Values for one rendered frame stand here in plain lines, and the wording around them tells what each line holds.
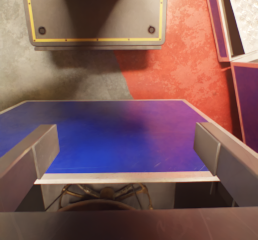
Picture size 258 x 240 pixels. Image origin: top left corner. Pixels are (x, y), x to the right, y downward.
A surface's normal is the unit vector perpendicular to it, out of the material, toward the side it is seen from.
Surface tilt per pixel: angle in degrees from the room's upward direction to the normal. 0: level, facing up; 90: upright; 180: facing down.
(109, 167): 90
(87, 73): 0
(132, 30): 0
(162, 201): 0
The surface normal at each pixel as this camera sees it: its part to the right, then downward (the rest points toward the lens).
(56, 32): 0.02, 0.29
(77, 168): 0.00, -0.96
